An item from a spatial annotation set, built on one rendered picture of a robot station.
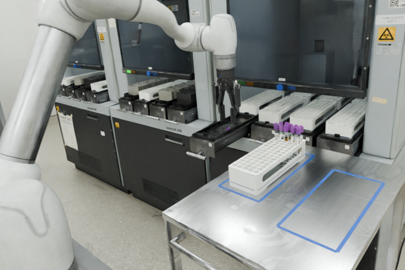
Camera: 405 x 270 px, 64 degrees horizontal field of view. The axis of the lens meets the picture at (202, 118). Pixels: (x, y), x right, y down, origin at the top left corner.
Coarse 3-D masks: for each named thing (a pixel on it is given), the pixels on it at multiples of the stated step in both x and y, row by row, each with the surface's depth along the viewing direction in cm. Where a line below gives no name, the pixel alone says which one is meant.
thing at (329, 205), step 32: (320, 160) 106; (352, 160) 104; (224, 192) 92; (288, 192) 89; (320, 192) 88; (352, 192) 87; (384, 192) 86; (192, 224) 79; (224, 224) 78; (256, 224) 78; (288, 224) 77; (320, 224) 76; (352, 224) 75; (192, 256) 74; (256, 256) 68; (288, 256) 67; (320, 256) 66; (352, 256) 66
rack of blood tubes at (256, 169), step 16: (272, 144) 106; (288, 144) 105; (304, 144) 107; (240, 160) 97; (256, 160) 96; (272, 160) 97; (288, 160) 102; (240, 176) 91; (256, 176) 88; (272, 176) 94; (256, 192) 89
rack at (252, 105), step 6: (270, 90) 178; (276, 90) 177; (258, 96) 168; (264, 96) 168; (270, 96) 167; (276, 96) 168; (282, 96) 174; (240, 102) 160; (246, 102) 160; (252, 102) 159; (258, 102) 158; (264, 102) 160; (270, 102) 169; (240, 108) 160; (246, 108) 158; (252, 108) 156; (258, 108) 156
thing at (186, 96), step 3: (177, 93) 183; (180, 93) 182; (183, 93) 180; (186, 93) 181; (189, 93) 179; (177, 96) 184; (180, 96) 182; (183, 96) 181; (186, 96) 179; (189, 96) 178; (192, 96) 178; (177, 99) 185; (180, 99) 183; (183, 99) 181; (186, 99) 180; (189, 99) 178; (192, 99) 178; (180, 102) 184; (183, 102) 182; (186, 102) 181; (189, 102) 179
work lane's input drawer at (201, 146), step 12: (228, 120) 156; (240, 120) 154; (252, 120) 152; (204, 132) 143; (216, 132) 142; (228, 132) 139; (240, 132) 144; (192, 144) 139; (204, 144) 134; (216, 144) 132; (228, 144) 138
